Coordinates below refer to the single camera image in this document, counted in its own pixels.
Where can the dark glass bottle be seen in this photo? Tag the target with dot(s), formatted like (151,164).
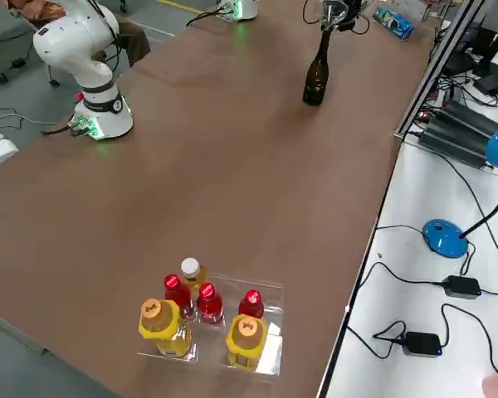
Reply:
(315,83)

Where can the red drink bottle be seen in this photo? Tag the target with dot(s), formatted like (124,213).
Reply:
(251,302)
(172,286)
(207,298)

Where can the blue desk lamp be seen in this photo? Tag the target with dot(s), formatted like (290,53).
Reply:
(444,238)

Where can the black monitor with stand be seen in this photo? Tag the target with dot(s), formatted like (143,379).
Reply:
(491,85)

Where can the white control box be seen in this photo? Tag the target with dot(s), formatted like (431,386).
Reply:
(0,155)

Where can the aluminium frame post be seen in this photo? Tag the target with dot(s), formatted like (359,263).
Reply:
(433,70)

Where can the yellow bottle orange cap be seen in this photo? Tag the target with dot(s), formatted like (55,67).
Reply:
(157,319)
(245,336)

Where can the black finned power supply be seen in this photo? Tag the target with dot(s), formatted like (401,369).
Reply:
(469,116)
(452,145)

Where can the yellow drink bottle white cap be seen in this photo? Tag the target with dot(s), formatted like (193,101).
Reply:
(189,267)

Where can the black power adapter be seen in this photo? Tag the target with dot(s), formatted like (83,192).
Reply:
(460,286)
(421,344)

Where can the clear acrylic bottle shelf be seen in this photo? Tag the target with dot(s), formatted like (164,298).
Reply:
(253,286)

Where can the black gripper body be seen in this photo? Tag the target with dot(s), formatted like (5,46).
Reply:
(353,9)

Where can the blue cookie box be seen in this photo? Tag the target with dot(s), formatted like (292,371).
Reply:
(394,22)

